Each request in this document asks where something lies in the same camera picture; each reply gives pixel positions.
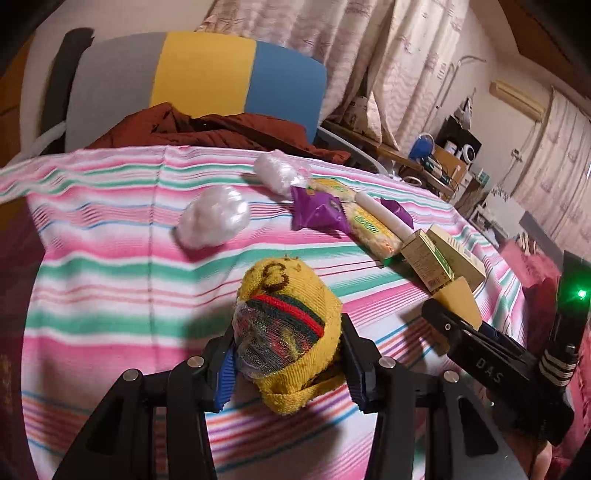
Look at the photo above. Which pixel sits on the wooden door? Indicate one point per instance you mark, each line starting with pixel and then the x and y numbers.
pixel 11 92

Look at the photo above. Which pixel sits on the plastic-wrapped white ball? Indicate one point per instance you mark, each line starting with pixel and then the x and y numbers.
pixel 279 173
pixel 212 217

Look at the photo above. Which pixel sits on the white shelf unit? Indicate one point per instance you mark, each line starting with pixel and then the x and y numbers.
pixel 489 207

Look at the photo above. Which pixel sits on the purple snack packet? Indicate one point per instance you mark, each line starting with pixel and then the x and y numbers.
pixel 316 210

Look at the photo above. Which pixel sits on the white foam cylinder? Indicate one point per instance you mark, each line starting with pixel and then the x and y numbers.
pixel 383 212

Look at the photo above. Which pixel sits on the cardboard box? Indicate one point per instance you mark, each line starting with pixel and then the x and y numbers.
pixel 450 166

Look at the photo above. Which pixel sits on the small olive box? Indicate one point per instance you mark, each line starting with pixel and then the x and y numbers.
pixel 425 258

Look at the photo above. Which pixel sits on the grey yellow blue chair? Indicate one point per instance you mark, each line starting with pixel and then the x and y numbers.
pixel 198 74

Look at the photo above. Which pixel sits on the cream printed box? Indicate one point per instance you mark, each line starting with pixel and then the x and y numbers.
pixel 461 254

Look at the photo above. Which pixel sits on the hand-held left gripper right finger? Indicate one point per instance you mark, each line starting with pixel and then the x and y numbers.
pixel 359 387

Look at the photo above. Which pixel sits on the yellow green cracker packet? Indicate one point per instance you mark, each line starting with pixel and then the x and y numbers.
pixel 369 230

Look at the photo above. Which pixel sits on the wooden desk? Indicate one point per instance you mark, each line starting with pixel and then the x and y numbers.
pixel 392 157

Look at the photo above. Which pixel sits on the black monitor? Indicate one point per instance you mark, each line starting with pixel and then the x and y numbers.
pixel 457 136

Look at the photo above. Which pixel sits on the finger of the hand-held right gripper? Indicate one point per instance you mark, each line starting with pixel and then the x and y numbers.
pixel 471 350

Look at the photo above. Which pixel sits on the plain tan box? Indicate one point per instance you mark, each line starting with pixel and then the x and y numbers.
pixel 459 302

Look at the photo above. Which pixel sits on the brown jacket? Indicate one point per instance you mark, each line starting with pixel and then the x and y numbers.
pixel 221 131

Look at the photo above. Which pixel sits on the yellow striped sock ball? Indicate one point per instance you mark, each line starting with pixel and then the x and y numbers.
pixel 286 318

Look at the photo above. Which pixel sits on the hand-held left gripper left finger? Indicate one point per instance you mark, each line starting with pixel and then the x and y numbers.
pixel 226 383

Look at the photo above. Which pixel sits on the striped tablecloth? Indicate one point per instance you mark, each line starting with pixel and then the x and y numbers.
pixel 115 277

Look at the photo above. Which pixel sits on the wall air conditioner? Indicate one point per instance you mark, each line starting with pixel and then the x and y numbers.
pixel 517 99

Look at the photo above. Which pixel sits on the blue round container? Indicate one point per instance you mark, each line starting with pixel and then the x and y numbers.
pixel 421 147

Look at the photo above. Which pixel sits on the small white round fan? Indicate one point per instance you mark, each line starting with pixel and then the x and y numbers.
pixel 468 153

